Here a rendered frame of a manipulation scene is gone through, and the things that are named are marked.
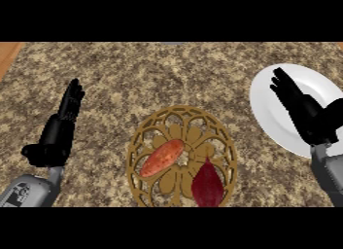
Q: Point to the brown openwork round placemat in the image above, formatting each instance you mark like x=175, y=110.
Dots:
x=178, y=129

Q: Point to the orange sweet potato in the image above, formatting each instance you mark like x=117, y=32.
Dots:
x=162, y=157

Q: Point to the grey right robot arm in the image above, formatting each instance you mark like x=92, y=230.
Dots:
x=333, y=175

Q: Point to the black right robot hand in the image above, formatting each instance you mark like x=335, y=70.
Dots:
x=311, y=113

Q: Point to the white round plate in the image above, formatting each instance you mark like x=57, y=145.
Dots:
x=284, y=123

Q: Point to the dark red sweet potato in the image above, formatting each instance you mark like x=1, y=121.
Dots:
x=208, y=186

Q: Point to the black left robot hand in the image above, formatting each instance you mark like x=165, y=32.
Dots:
x=58, y=136

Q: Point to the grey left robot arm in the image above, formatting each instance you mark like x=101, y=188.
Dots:
x=32, y=189

